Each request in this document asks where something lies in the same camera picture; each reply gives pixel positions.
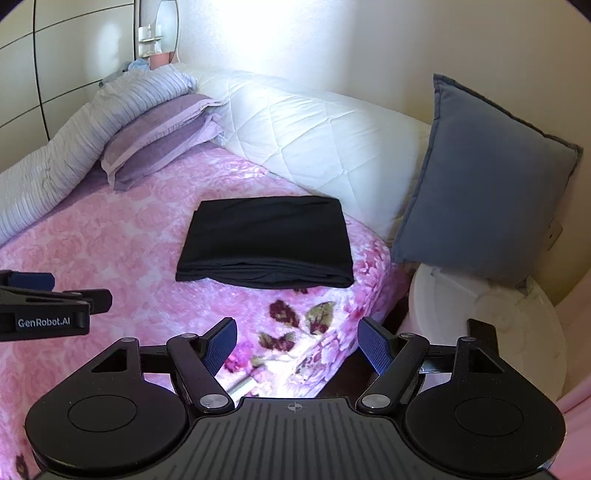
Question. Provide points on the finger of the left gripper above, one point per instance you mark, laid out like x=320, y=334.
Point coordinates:
x=94, y=302
x=42, y=281

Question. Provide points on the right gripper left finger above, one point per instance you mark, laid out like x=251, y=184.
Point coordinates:
x=197, y=359

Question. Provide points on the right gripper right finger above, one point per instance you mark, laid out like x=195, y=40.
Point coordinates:
x=397, y=359

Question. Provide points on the black trousers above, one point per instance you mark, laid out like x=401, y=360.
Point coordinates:
x=278, y=242

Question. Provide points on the white striped duvet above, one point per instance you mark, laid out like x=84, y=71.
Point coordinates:
x=36, y=184

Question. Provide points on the purple pillow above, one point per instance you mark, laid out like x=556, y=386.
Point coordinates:
x=157, y=137

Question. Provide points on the blue square cushion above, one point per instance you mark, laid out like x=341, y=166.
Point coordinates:
x=488, y=189

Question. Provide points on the white quilted headboard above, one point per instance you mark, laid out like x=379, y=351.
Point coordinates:
x=367, y=156

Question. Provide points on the white wardrobe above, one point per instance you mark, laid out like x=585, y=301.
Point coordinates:
x=54, y=54

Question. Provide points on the white wall shelf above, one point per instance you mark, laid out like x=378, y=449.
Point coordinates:
x=149, y=40

